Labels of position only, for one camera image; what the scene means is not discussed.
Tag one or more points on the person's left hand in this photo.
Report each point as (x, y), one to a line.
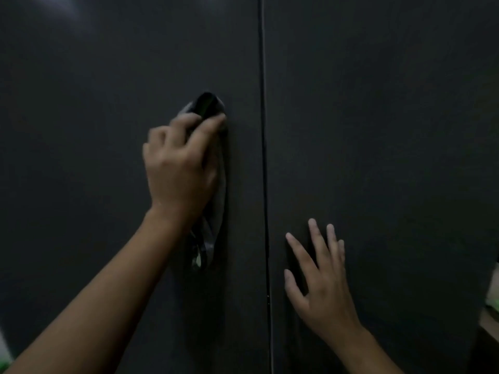
(175, 179)

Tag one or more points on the person's left middle finger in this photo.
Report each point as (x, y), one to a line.
(183, 128)

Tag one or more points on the person's right hand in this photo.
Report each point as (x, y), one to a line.
(327, 296)

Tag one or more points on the black cabinet door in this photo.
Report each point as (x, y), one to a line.
(78, 112)
(390, 132)

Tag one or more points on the person's right thumb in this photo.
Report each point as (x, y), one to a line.
(294, 288)

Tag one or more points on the person's left forearm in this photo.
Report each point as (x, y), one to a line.
(101, 299)

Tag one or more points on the person's right middle finger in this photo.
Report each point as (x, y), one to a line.
(319, 243)

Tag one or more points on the person's left little finger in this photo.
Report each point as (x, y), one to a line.
(145, 151)

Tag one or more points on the person's right little finger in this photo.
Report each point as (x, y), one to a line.
(342, 252)

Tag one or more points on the grey cleaning cloth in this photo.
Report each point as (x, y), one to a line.
(212, 221)

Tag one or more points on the person's right forearm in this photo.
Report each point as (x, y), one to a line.
(366, 354)

